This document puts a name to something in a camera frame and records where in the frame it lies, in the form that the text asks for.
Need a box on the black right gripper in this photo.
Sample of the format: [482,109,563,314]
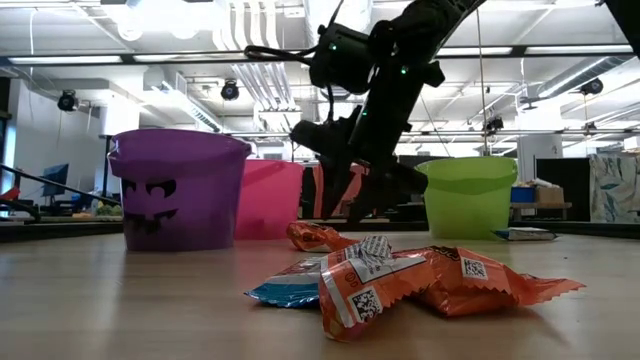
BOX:
[318,62,446,225]

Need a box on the orange candy packet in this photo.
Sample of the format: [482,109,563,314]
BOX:
[286,221,362,254]
[412,244,587,319]
[317,234,441,344]

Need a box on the blue white candy bar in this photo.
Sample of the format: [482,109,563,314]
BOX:
[243,256,329,309]
[492,226,560,243]

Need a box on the orange hanging cloth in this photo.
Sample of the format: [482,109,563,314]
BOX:
[312,163,371,219]

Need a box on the pink plastic bucket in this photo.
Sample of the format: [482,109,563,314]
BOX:
[233,158,305,241]

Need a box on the green plastic bucket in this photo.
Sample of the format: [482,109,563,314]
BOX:
[414,156,520,241]

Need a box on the purple plastic bucket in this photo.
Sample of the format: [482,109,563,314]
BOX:
[107,128,253,253]

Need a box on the blue storage bin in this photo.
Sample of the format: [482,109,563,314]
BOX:
[509,185,537,204]

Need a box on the wooden shelf board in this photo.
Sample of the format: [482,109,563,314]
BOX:
[509,201,574,222]

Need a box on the brown cardboard box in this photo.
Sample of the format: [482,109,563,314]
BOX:
[534,185,566,205]

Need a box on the black cabinet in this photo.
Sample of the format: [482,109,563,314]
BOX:
[535,157,592,222]

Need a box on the teal white patterned panel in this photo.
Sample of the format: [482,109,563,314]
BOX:
[588,152,640,225]

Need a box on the black overhead light bar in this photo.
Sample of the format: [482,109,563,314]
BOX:
[0,44,640,66]

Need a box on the black computer monitor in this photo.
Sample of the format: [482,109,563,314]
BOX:
[41,162,71,198]

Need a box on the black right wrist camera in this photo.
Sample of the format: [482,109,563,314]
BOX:
[288,105,362,157]

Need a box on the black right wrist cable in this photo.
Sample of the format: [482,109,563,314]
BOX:
[243,43,321,65]

